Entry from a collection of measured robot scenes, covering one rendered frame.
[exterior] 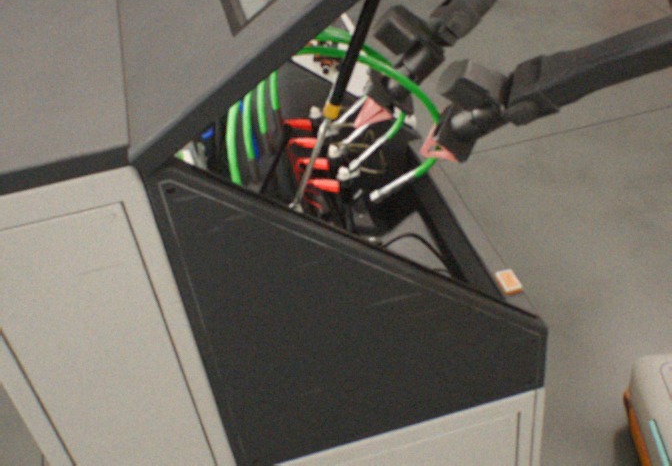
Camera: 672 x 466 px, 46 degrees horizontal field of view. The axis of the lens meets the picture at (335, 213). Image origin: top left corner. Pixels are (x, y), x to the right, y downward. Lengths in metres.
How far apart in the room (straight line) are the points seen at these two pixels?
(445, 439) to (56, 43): 0.97
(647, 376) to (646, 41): 1.35
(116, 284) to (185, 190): 0.18
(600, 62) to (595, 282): 1.86
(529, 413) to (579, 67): 0.73
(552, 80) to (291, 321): 0.52
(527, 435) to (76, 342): 0.89
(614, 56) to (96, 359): 0.83
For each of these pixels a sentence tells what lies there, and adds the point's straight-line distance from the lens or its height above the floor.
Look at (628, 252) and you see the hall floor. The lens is 3.04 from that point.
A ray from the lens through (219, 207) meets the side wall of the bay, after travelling 1.05.
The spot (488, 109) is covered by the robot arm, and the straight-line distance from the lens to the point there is 1.21.
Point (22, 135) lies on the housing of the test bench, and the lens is 1.07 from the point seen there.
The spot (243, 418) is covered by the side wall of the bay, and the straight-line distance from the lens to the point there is 1.35.
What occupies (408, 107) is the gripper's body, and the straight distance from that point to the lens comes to 1.40.
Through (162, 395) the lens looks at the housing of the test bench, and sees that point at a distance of 1.28.
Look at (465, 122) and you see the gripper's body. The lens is 1.25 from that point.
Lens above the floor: 1.99
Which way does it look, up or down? 38 degrees down
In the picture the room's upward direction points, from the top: 8 degrees counter-clockwise
